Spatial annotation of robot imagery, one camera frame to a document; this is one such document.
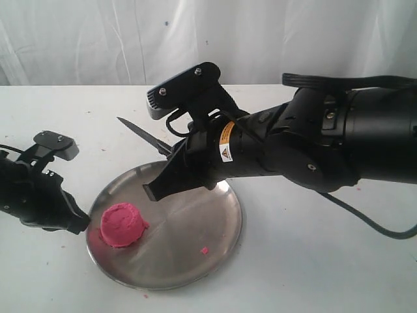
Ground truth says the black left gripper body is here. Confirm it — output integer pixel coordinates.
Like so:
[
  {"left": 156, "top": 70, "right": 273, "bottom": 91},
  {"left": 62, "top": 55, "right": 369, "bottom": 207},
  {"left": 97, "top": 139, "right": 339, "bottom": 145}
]
[{"left": 1, "top": 153, "right": 64, "bottom": 228}]

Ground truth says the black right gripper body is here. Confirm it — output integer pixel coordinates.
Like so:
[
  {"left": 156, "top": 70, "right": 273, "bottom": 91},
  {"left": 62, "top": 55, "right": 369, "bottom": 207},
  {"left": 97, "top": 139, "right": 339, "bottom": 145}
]
[{"left": 182, "top": 110, "right": 270, "bottom": 190}]

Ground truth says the black knife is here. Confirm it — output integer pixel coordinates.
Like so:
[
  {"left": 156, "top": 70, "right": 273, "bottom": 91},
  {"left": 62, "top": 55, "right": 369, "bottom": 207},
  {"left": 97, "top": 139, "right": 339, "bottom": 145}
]
[{"left": 117, "top": 117, "right": 172, "bottom": 157}]

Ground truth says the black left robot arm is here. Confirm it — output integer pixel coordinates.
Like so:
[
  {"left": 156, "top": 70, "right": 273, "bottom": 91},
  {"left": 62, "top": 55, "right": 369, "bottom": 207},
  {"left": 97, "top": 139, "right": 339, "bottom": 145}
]
[{"left": 1, "top": 146, "right": 91, "bottom": 235}]

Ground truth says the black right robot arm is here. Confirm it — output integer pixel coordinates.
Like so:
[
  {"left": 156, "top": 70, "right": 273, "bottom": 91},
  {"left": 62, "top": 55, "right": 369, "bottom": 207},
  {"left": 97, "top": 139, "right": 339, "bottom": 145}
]
[{"left": 144, "top": 73, "right": 416, "bottom": 201}]

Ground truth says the pink dough lump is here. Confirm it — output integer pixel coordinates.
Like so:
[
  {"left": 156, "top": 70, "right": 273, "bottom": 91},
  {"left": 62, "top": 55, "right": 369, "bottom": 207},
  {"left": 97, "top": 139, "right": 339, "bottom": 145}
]
[{"left": 100, "top": 202, "right": 150, "bottom": 248}]

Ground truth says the round stainless steel plate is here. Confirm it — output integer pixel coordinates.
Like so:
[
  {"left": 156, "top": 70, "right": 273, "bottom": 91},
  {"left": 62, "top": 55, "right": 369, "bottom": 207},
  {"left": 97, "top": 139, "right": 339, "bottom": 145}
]
[{"left": 86, "top": 161, "right": 243, "bottom": 290}]

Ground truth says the white plastic backdrop sheet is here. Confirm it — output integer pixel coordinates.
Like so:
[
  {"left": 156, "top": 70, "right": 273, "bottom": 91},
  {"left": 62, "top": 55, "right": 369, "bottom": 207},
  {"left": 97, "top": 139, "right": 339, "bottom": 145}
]
[{"left": 1, "top": 1, "right": 416, "bottom": 85}]

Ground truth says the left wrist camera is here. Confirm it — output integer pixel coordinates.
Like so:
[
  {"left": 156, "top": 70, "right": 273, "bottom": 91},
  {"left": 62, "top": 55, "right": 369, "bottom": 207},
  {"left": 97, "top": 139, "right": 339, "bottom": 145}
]
[{"left": 33, "top": 130, "right": 79, "bottom": 161}]

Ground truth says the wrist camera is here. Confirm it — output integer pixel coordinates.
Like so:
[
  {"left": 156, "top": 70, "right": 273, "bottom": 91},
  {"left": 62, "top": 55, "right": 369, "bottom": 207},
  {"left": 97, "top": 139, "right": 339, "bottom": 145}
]
[
  {"left": 147, "top": 62, "right": 240, "bottom": 121},
  {"left": 33, "top": 130, "right": 79, "bottom": 161}
]

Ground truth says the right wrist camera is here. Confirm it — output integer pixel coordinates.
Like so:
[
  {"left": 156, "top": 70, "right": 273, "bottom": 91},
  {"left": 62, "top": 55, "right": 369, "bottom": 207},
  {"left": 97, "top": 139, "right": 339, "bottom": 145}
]
[{"left": 147, "top": 62, "right": 240, "bottom": 121}]

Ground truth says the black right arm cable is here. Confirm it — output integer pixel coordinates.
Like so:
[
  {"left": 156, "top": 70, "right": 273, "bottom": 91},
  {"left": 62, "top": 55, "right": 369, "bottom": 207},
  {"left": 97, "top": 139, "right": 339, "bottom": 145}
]
[{"left": 319, "top": 190, "right": 417, "bottom": 241}]

